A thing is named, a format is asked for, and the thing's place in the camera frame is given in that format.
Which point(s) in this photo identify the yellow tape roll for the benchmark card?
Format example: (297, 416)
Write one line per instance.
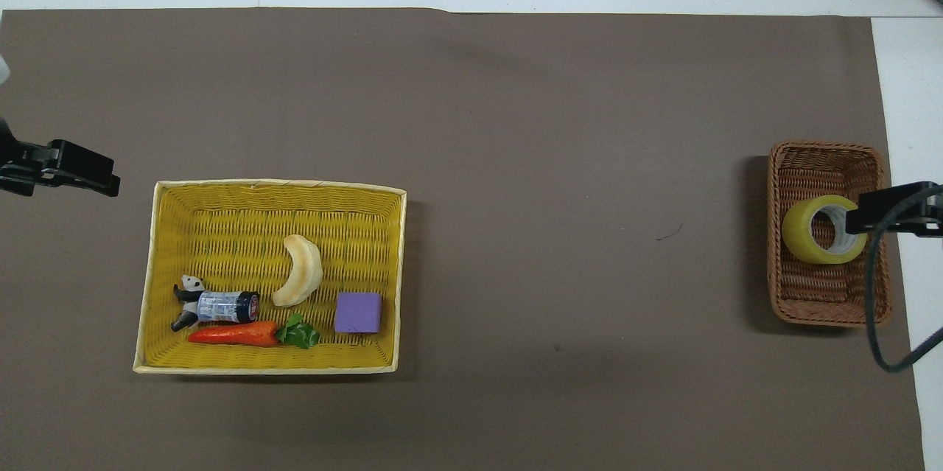
(800, 235)

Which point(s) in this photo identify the toy carrot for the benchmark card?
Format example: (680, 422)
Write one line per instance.
(236, 335)

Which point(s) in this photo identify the panda figure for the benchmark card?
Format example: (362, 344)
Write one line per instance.
(188, 292)

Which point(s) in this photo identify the blue white battery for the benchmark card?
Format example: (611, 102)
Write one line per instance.
(225, 306)

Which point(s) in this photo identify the purple block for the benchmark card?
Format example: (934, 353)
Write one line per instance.
(359, 312)

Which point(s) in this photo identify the toy banana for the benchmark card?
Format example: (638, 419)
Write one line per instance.
(302, 272)

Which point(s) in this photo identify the yellow woven basket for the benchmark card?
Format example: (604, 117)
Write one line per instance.
(243, 211)

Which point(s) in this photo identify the brown wicker basket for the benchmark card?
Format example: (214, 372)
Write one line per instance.
(818, 287)

